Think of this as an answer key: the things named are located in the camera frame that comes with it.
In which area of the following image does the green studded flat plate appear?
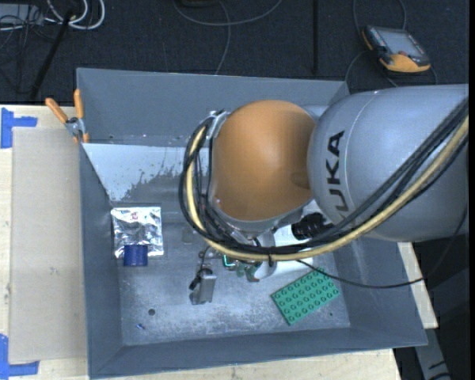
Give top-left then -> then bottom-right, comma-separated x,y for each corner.
270,268 -> 341,326

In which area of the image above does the pale cardboard board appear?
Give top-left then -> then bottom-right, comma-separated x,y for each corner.
8,127 -> 89,364

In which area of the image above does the black cylinder on white bracket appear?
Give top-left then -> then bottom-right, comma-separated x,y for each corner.
256,211 -> 326,281

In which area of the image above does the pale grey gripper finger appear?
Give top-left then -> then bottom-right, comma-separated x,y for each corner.
188,268 -> 203,293
190,274 -> 218,306

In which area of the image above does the blue small block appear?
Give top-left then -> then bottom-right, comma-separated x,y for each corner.
123,244 -> 149,268

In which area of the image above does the grey metal bin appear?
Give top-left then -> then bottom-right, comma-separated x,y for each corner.
75,67 -> 429,380

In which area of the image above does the silver foil packet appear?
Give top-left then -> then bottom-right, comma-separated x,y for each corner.
110,206 -> 165,260

